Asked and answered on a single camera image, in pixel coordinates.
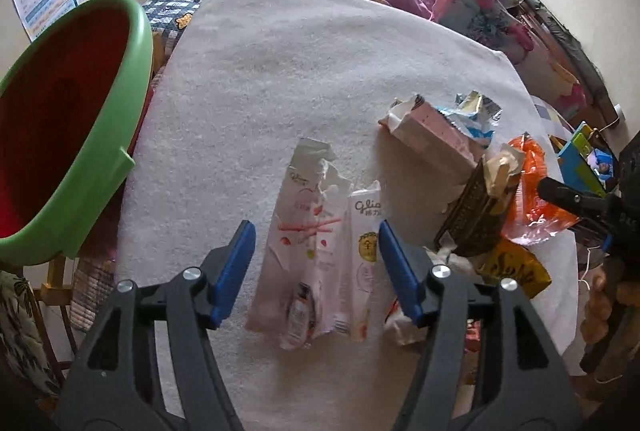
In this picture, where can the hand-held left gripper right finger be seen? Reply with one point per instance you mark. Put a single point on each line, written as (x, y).
(400, 271)

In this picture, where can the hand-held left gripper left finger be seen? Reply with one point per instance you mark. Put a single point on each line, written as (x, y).
(235, 266)

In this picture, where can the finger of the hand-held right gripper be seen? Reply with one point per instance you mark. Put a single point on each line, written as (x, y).
(565, 198)
(592, 233)

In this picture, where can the orange plastic bag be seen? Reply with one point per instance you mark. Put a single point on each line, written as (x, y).
(532, 196)

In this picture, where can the white wrapper with yellow label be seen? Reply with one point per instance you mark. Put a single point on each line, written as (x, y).
(362, 261)

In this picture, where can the white and pink snack wrapper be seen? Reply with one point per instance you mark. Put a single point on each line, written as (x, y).
(300, 231)

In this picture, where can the blue and white wrapper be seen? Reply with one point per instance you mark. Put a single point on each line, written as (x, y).
(475, 121)

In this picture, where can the pink snack box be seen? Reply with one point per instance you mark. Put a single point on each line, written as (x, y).
(430, 131)

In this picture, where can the green basin with red inside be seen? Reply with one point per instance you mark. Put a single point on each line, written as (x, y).
(60, 111)

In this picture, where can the person's right hand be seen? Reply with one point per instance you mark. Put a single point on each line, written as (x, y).
(597, 306)

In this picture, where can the blue book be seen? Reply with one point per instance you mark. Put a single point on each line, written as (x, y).
(580, 166)

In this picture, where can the white crumpled paper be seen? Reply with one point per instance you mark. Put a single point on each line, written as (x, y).
(400, 331)

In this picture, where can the brown woven cloth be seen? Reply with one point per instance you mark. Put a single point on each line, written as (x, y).
(95, 291)

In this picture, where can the dark wooden headboard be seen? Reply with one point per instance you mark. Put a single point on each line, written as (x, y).
(560, 26)

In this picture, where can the white towel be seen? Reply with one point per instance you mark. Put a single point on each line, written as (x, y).
(300, 76)

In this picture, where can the pink floral blanket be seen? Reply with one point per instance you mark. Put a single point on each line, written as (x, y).
(480, 16)

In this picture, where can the floral seat cushion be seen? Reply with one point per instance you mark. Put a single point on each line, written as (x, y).
(20, 336)

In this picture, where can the blue chart wall poster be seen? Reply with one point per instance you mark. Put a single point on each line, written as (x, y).
(42, 1)

